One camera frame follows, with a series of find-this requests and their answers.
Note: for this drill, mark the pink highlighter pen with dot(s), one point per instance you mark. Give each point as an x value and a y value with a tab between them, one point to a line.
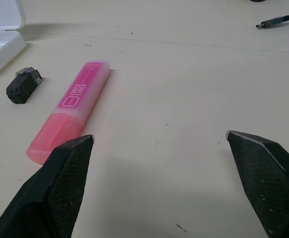
85	86

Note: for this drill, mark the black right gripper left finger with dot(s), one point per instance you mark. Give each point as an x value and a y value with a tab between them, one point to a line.
60	188

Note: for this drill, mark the black eraser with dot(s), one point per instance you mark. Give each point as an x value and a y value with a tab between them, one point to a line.
22	86

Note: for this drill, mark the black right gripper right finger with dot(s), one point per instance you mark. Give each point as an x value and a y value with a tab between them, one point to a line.
266	178

